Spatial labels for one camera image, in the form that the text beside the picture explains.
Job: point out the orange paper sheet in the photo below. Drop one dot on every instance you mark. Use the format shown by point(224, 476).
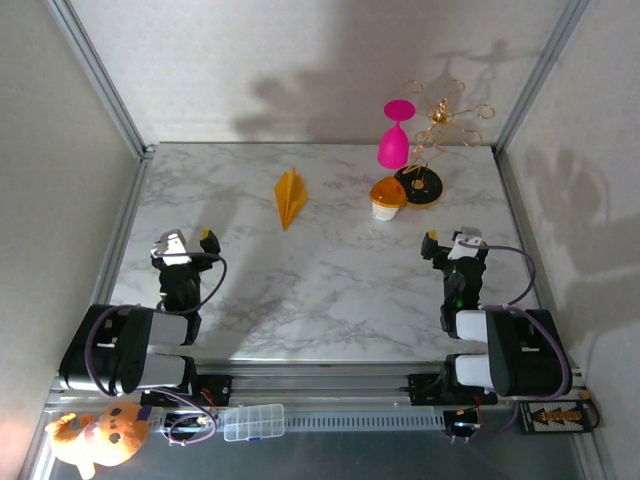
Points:
point(290, 200)

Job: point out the aluminium side rail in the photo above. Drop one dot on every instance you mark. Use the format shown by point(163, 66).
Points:
point(134, 200)
point(516, 200)

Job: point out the aluminium mounting rail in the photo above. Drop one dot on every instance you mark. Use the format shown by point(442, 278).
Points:
point(320, 385)

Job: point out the orange plush toy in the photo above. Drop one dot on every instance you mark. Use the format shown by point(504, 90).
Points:
point(115, 432)

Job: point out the clear plastic organizer box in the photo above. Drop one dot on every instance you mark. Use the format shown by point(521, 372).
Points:
point(252, 422)

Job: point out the aluminium frame post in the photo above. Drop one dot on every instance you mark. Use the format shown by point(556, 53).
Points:
point(100, 75)
point(540, 75)

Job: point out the black power distribution board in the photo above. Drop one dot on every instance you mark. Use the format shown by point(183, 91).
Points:
point(550, 417)

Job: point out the white cup with orange lid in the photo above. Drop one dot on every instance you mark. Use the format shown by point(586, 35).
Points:
point(387, 192)

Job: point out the small controller board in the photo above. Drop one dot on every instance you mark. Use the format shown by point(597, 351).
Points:
point(462, 422)
point(192, 422)

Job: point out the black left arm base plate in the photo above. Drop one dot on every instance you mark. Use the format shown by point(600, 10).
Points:
point(215, 390)

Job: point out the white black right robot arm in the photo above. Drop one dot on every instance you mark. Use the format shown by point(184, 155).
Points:
point(525, 350)

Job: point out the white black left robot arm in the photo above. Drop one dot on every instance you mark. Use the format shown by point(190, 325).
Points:
point(110, 345)

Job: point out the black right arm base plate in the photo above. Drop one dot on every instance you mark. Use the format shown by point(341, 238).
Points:
point(420, 390)

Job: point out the pink wine glass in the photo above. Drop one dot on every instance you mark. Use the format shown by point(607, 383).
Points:
point(395, 145)

